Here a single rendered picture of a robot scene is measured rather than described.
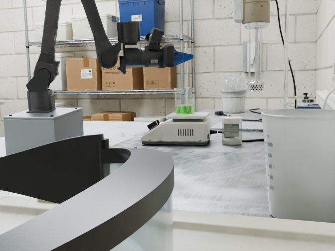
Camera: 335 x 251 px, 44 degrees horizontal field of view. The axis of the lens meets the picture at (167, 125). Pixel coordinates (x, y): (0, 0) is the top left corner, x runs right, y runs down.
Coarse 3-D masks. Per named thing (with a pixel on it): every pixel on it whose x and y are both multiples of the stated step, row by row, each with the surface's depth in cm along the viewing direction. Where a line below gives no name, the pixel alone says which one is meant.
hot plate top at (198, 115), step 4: (168, 116) 123; (172, 116) 123; (176, 116) 123; (180, 116) 123; (184, 116) 122; (188, 116) 122; (192, 116) 122; (196, 116) 122; (200, 116) 121; (204, 116) 121
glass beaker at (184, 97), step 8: (176, 88) 128; (184, 88) 122; (192, 88) 124; (176, 96) 124; (184, 96) 123; (192, 96) 124; (176, 104) 125; (184, 104) 123; (192, 104) 124; (176, 112) 125; (184, 112) 124; (192, 112) 125
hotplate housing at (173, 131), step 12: (168, 120) 131; (180, 120) 124; (192, 120) 124; (204, 120) 126; (156, 132) 124; (168, 132) 123; (180, 132) 123; (192, 132) 122; (204, 132) 121; (216, 132) 129; (180, 144) 123; (192, 144) 123; (204, 144) 122
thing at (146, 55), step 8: (144, 48) 120; (168, 48) 113; (144, 56) 119; (152, 56) 119; (160, 56) 120; (168, 56) 114; (144, 64) 120; (152, 64) 121; (160, 64) 120; (168, 64) 114
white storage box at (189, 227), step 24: (0, 216) 20; (24, 216) 20; (192, 216) 18; (216, 216) 18; (240, 216) 18; (192, 240) 16; (216, 240) 16; (240, 240) 16; (264, 240) 16; (288, 240) 16; (312, 240) 16
